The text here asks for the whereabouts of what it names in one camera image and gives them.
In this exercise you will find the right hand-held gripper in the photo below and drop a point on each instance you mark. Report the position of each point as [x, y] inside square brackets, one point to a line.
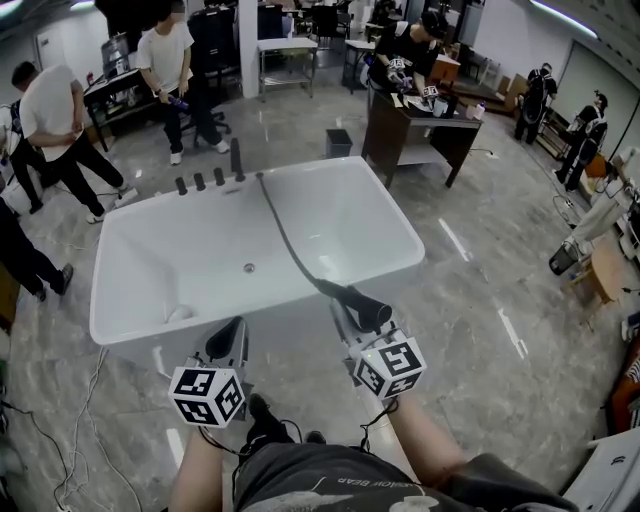
[395, 365]

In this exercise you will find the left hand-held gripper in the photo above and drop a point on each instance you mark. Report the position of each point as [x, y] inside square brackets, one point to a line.
[200, 395]

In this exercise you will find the person's right forearm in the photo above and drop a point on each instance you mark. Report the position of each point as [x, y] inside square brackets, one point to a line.
[430, 445]

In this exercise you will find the person's left forearm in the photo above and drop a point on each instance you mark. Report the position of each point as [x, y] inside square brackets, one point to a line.
[200, 475]

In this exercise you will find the white bathtub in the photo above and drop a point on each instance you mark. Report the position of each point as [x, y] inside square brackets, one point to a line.
[200, 240]

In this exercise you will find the person's grey t-shirt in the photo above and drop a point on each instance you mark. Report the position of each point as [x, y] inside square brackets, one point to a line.
[350, 475]

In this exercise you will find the black faucet knob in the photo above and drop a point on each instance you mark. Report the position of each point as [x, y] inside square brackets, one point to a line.
[219, 177]
[181, 186]
[200, 182]

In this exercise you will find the white power strip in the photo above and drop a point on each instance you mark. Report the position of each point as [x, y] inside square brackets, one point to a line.
[125, 196]

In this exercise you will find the black trash bin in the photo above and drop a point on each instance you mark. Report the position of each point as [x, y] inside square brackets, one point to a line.
[339, 145]

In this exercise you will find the black curved faucet spout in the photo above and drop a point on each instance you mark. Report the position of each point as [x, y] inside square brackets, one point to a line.
[236, 155]

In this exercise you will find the dark wooden desk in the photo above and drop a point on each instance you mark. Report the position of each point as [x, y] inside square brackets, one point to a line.
[385, 135]

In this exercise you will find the white mug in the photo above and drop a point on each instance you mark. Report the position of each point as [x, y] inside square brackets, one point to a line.
[440, 107]

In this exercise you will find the purple bottle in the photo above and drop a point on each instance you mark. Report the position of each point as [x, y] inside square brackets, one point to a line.
[178, 103]

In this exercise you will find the orange sofa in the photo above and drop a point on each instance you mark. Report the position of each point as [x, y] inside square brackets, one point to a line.
[622, 400]

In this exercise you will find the dark metal table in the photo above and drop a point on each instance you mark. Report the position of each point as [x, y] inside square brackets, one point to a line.
[357, 46]

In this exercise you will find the black desk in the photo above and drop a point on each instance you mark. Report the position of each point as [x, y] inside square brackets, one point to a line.
[120, 85]

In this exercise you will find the steel table with white top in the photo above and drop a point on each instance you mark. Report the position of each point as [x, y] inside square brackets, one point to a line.
[287, 44]

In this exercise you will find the black office chair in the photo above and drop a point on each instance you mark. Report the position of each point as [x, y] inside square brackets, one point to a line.
[215, 45]

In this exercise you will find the white column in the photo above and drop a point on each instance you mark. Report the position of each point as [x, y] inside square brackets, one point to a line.
[247, 45]

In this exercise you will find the silver water boiler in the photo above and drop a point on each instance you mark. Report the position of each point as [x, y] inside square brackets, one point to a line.
[115, 52]

